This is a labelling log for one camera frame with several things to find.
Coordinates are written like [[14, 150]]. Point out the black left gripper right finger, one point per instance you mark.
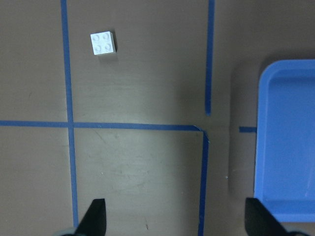
[[260, 222]]

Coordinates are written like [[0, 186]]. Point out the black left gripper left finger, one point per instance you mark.
[[94, 220]]

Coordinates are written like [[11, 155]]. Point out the blue plastic tray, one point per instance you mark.
[[285, 143]]

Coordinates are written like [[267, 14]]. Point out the white block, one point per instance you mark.
[[103, 43]]

